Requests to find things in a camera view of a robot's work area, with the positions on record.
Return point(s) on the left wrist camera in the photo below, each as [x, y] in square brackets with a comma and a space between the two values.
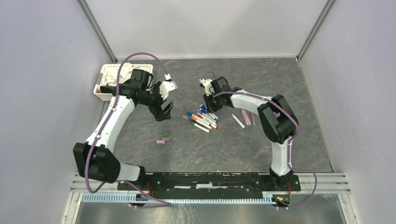
[166, 87]

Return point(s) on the orange cap marker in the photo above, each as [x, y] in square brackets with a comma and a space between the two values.
[198, 120]

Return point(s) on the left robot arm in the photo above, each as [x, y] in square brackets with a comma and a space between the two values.
[94, 158]

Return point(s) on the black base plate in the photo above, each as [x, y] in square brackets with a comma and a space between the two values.
[215, 185]

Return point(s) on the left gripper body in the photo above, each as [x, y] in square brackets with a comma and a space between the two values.
[156, 100]

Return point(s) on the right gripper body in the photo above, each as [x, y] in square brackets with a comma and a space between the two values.
[213, 102]

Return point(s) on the pink highlighter cap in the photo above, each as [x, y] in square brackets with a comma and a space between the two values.
[160, 142]

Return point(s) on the pink highlighter pen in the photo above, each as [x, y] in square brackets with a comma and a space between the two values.
[246, 117]

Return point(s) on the white plastic basket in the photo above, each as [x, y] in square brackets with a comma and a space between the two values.
[105, 93]

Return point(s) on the white crumpled cloth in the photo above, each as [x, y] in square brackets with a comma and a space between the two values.
[109, 74]

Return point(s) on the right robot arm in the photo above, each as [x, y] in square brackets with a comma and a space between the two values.
[277, 119]

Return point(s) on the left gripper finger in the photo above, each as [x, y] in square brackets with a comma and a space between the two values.
[159, 115]
[167, 111]

